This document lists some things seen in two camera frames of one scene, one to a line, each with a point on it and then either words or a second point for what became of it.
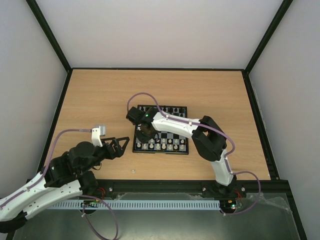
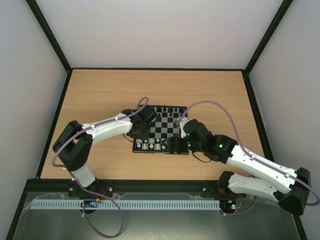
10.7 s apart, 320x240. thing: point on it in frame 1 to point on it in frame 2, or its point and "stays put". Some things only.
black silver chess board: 165,142 stays put
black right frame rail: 271,169 stays put
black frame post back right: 283,9 stays put
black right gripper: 144,131 to 175,144
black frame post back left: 47,31 stays put
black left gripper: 119,152 to 144,137
